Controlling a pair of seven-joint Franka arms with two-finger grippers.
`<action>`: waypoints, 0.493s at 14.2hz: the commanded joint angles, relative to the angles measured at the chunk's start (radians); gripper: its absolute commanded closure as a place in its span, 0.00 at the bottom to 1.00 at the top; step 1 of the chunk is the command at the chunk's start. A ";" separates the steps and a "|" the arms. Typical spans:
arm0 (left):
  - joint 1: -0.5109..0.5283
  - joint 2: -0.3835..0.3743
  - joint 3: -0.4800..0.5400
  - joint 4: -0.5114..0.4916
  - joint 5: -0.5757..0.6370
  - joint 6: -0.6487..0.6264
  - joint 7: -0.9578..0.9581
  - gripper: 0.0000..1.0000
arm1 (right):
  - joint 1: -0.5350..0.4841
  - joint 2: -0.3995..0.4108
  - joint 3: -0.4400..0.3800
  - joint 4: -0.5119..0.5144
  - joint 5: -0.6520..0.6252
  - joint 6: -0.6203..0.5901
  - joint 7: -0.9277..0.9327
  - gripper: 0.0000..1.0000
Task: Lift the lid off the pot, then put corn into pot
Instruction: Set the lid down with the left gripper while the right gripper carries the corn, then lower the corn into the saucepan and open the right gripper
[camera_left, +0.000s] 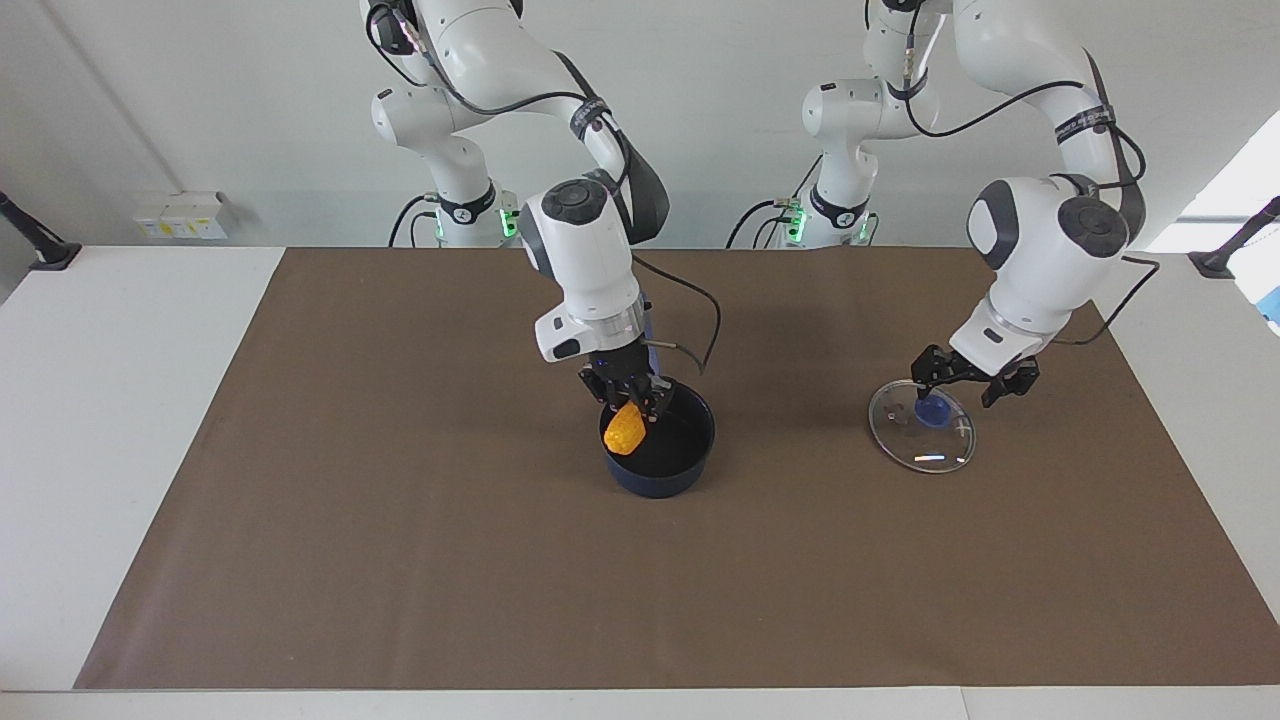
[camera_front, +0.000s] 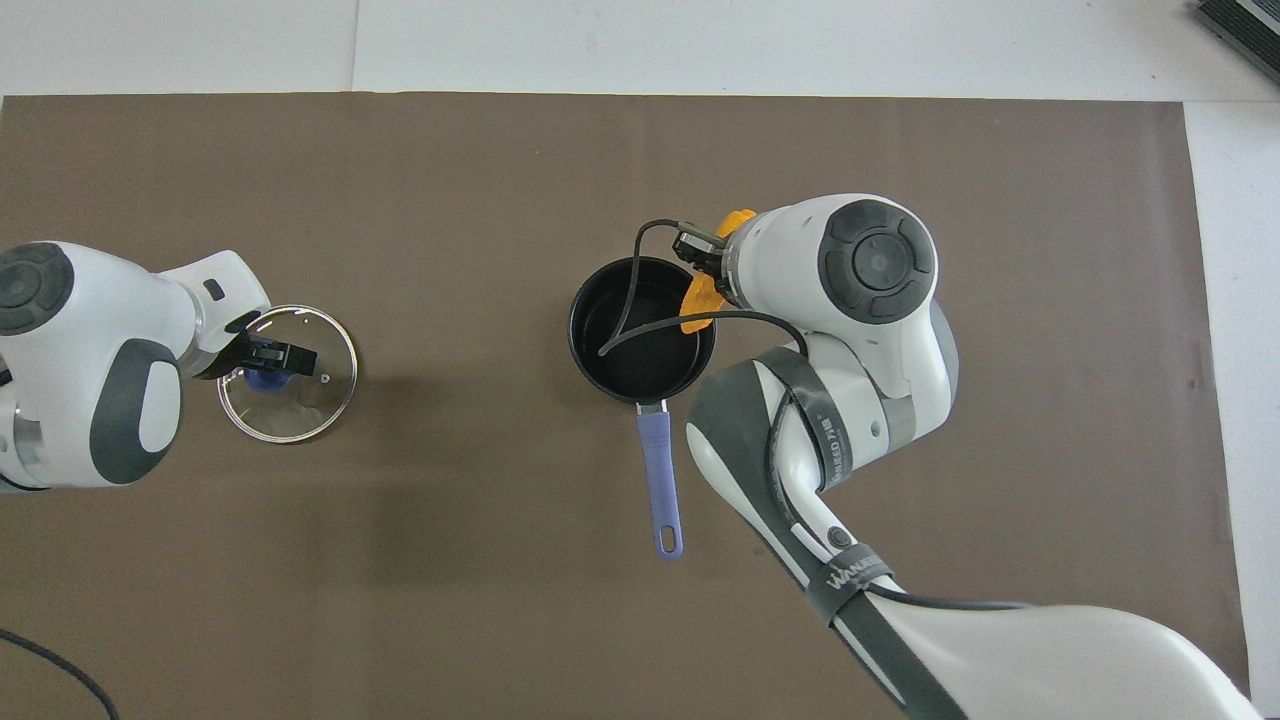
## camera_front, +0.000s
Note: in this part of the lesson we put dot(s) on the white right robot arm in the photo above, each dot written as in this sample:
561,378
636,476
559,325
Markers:
800,260

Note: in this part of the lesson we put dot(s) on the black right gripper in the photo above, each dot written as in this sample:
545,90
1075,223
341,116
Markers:
698,244

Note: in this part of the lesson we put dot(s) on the yellow toy corn cob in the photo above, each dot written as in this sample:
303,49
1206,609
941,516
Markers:
700,300

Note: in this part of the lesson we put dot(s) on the brown table mat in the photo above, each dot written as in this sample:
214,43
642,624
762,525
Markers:
450,600

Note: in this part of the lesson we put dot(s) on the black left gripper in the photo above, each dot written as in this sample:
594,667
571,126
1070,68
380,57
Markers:
290,358

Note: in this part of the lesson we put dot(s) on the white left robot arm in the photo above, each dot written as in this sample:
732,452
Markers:
100,320

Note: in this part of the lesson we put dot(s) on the black ribbed device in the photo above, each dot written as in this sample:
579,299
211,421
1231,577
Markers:
1245,25

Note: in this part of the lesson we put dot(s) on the glass lid with purple knob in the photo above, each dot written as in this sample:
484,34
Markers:
300,410

